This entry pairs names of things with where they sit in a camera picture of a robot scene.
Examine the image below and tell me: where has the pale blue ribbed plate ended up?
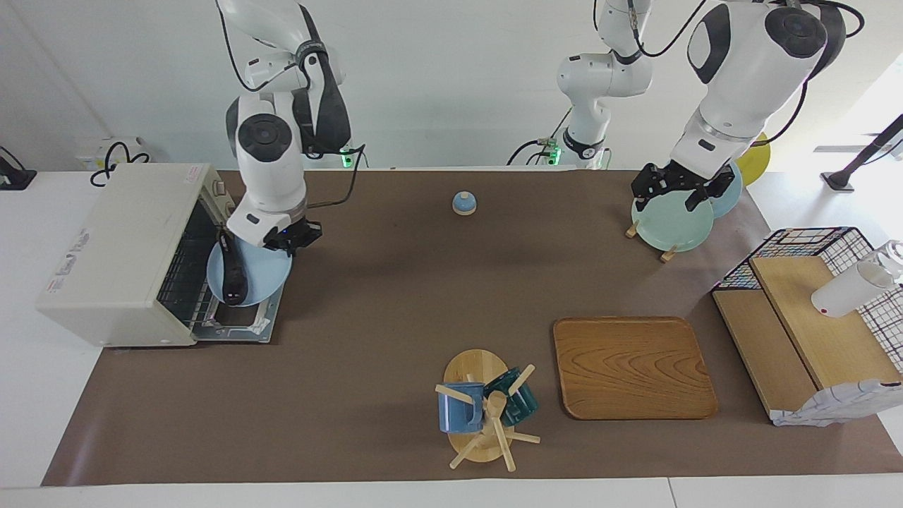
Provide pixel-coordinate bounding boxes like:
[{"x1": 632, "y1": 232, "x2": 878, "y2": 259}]
[{"x1": 206, "y1": 236, "x2": 294, "y2": 308}]

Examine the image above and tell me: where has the beige toaster oven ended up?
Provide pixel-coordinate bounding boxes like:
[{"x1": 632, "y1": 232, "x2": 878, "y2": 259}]
[{"x1": 37, "y1": 164, "x2": 285, "y2": 348}]

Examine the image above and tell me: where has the pale blue smooth plate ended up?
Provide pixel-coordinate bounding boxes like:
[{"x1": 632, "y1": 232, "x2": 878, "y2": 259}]
[{"x1": 705, "y1": 164, "x2": 744, "y2": 219}]

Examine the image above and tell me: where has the pale green plate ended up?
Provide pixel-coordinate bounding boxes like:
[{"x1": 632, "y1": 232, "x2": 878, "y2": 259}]
[{"x1": 631, "y1": 189, "x2": 715, "y2": 253}]

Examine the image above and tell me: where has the wooden plate rack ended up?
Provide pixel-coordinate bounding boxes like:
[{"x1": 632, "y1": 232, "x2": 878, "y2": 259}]
[{"x1": 625, "y1": 219, "x2": 680, "y2": 264}]

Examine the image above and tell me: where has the yellow plate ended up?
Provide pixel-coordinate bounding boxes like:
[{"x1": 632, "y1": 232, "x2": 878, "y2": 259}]
[{"x1": 737, "y1": 133, "x2": 771, "y2": 187}]

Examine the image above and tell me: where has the brown table mat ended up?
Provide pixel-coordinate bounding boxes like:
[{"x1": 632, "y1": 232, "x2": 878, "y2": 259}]
[{"x1": 41, "y1": 169, "x2": 903, "y2": 488}]

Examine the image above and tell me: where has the black stand base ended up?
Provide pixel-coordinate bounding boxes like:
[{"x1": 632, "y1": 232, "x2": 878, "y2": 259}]
[{"x1": 820, "y1": 113, "x2": 903, "y2": 193}]

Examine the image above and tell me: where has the rectangular wooden tray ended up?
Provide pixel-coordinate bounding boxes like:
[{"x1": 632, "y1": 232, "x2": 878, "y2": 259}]
[{"x1": 553, "y1": 317, "x2": 719, "y2": 421}]

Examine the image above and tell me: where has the white bottle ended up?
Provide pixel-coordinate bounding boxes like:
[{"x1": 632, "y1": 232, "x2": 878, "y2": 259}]
[{"x1": 811, "y1": 240, "x2": 903, "y2": 318}]

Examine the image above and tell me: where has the wooden step shelf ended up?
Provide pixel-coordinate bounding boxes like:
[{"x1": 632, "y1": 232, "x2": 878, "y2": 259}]
[{"x1": 713, "y1": 255, "x2": 903, "y2": 424}]

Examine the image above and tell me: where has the wooden mug tree stand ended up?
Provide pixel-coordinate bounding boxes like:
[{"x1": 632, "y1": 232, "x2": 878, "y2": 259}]
[{"x1": 435, "y1": 349, "x2": 542, "y2": 472}]

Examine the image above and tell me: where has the blue mug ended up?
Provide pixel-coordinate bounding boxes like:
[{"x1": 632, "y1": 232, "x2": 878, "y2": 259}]
[{"x1": 438, "y1": 382, "x2": 487, "y2": 434}]

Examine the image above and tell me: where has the dark green mug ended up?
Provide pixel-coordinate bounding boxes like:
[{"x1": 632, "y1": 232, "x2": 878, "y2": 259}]
[{"x1": 483, "y1": 368, "x2": 539, "y2": 427}]

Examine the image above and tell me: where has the white patterned cloth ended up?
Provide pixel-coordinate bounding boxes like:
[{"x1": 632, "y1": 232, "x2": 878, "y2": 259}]
[{"x1": 771, "y1": 379, "x2": 903, "y2": 428}]

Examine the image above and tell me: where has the black clamp block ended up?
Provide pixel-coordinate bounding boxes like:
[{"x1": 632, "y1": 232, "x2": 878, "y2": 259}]
[{"x1": 0, "y1": 146, "x2": 37, "y2": 191}]

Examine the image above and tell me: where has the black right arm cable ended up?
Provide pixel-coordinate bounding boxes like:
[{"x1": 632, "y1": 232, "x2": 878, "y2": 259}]
[{"x1": 217, "y1": 0, "x2": 368, "y2": 210}]

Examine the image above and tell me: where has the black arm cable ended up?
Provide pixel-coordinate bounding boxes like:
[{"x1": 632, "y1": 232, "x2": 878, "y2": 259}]
[
  {"x1": 593, "y1": 0, "x2": 866, "y2": 147},
  {"x1": 217, "y1": 0, "x2": 368, "y2": 210}
]

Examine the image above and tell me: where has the black wire basket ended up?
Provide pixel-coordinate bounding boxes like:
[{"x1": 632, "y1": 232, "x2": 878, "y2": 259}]
[{"x1": 711, "y1": 227, "x2": 903, "y2": 375}]

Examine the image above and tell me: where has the black base cable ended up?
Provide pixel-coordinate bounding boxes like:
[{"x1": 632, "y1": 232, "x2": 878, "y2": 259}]
[{"x1": 508, "y1": 106, "x2": 574, "y2": 167}]

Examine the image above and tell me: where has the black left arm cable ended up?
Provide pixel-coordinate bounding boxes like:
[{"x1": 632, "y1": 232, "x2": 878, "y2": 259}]
[{"x1": 593, "y1": 0, "x2": 866, "y2": 147}]

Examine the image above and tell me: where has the black curly cable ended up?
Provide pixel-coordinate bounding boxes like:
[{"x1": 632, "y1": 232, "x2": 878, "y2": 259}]
[{"x1": 90, "y1": 141, "x2": 151, "y2": 188}]

